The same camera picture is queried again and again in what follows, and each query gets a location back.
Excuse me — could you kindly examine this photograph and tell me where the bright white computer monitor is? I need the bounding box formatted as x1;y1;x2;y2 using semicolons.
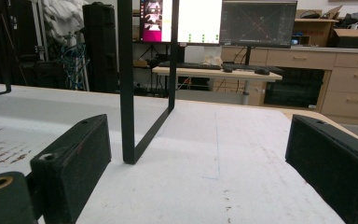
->
139;0;223;45

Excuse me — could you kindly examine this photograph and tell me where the tall black case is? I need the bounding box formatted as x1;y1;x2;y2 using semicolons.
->
82;2;119;93

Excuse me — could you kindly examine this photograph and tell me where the dark screen computer monitor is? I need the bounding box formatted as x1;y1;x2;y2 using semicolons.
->
219;0;298;49

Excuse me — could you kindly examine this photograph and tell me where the black metal rack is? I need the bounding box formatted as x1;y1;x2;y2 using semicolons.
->
0;0;180;165

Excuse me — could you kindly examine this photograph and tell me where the silver metal stand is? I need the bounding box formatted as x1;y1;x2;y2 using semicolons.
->
31;0;49;62

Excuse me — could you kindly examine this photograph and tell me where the white crumpled cloth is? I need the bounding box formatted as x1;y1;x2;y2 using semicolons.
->
41;0;89;45

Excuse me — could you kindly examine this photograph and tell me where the open cardboard box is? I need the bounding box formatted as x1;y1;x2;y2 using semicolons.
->
293;5;343;48

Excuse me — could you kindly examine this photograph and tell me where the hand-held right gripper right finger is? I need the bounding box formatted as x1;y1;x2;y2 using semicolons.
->
284;114;358;224

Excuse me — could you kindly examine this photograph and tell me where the bundle of blue cables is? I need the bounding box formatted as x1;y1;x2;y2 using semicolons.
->
58;42;90;91

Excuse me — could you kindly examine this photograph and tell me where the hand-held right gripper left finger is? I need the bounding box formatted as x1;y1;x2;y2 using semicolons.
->
30;113;112;224

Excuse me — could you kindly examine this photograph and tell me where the black keyboard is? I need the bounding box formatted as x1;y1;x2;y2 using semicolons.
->
222;63;284;75
158;61;223;71

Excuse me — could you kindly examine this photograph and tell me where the light wooden desk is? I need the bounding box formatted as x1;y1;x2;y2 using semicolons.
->
152;65;283;105

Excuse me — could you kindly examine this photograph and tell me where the wooden drawer cabinet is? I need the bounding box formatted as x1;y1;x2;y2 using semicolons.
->
220;46;358;127

